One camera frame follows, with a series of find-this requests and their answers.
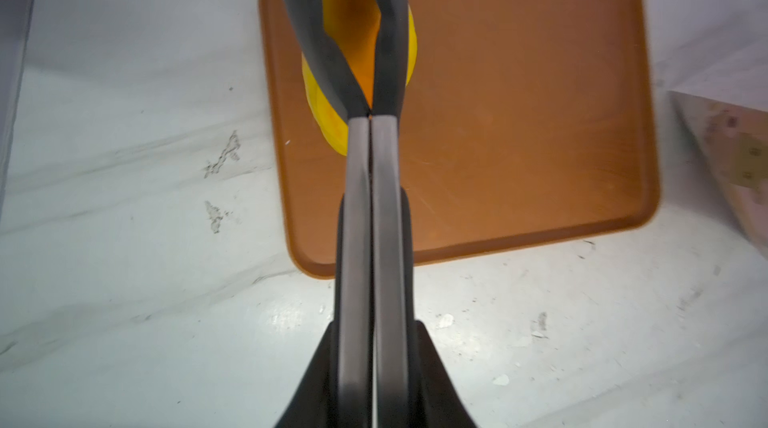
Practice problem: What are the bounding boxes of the yellow fake bread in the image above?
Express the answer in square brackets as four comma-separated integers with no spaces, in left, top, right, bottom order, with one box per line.
[301,0,381,156]

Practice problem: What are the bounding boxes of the cartoon animal paper bag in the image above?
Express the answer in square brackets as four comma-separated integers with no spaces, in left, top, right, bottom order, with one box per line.
[671,41,767,255]

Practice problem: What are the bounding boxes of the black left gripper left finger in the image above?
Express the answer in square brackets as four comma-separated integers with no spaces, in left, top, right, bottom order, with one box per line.
[284,0,373,427]

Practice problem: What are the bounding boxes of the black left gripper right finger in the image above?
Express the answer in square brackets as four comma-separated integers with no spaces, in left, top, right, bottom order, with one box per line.
[370,0,474,427]

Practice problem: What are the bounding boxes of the brown plastic tray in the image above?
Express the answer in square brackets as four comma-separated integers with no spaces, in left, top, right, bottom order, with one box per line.
[258,0,662,280]

